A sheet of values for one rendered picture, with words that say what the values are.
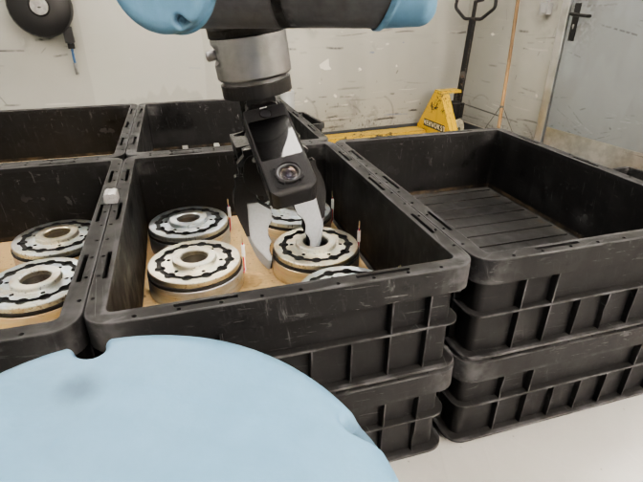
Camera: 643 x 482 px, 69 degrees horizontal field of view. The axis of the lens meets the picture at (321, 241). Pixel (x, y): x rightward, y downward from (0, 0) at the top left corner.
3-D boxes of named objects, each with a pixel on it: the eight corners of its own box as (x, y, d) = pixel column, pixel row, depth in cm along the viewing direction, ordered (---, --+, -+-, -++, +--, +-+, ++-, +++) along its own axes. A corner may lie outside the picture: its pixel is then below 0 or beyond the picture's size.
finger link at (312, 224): (323, 230, 62) (299, 169, 57) (337, 251, 57) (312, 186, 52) (301, 240, 61) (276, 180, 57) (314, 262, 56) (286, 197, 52)
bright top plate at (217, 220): (235, 233, 60) (235, 229, 60) (153, 248, 56) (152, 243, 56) (218, 206, 68) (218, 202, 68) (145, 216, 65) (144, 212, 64)
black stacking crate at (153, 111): (329, 211, 78) (330, 143, 73) (141, 233, 70) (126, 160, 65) (279, 147, 112) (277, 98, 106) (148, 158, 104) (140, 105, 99)
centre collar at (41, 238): (76, 243, 56) (75, 238, 56) (31, 248, 55) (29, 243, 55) (83, 226, 61) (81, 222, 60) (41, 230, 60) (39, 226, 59)
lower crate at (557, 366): (670, 395, 56) (707, 313, 51) (447, 456, 49) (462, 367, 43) (478, 246, 90) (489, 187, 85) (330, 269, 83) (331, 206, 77)
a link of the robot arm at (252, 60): (293, 30, 43) (205, 44, 42) (300, 80, 45) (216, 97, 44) (277, 26, 50) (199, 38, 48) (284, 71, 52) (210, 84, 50)
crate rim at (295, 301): (476, 288, 39) (480, 263, 38) (87, 357, 32) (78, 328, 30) (331, 155, 73) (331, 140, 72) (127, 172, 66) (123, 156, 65)
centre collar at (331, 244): (342, 251, 54) (342, 247, 54) (300, 257, 53) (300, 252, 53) (329, 233, 59) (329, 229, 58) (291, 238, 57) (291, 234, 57)
